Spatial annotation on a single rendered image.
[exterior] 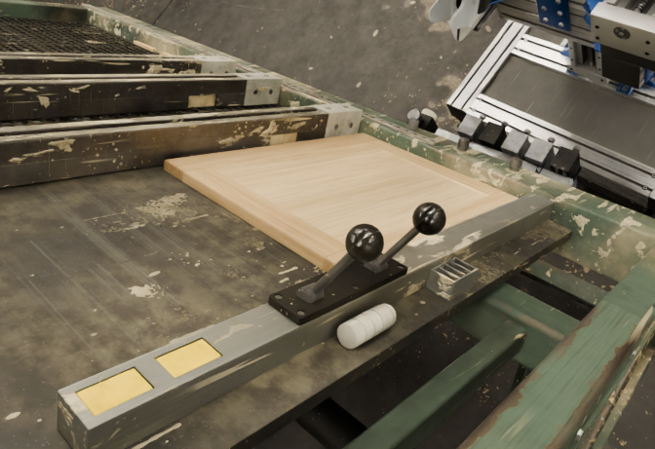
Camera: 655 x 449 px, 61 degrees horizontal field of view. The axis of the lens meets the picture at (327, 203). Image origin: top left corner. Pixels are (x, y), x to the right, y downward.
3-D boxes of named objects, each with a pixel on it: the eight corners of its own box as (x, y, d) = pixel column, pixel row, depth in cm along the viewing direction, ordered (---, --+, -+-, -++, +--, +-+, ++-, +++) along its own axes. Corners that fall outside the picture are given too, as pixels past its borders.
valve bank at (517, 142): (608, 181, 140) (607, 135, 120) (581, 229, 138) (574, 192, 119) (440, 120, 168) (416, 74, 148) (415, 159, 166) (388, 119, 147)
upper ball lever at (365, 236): (326, 309, 62) (399, 243, 54) (301, 320, 59) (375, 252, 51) (307, 280, 63) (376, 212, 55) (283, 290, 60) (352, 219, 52)
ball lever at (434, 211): (387, 280, 71) (458, 219, 63) (369, 287, 68) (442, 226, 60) (370, 255, 72) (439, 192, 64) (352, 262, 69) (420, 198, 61)
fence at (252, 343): (548, 220, 112) (555, 202, 110) (87, 469, 42) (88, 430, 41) (525, 209, 115) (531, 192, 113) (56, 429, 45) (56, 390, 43)
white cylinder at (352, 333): (354, 355, 61) (395, 329, 67) (359, 332, 60) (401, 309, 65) (333, 340, 62) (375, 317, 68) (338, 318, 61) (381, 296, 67)
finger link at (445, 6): (420, 45, 80) (422, -19, 74) (447, 29, 83) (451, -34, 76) (437, 52, 79) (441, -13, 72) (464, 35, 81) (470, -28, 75)
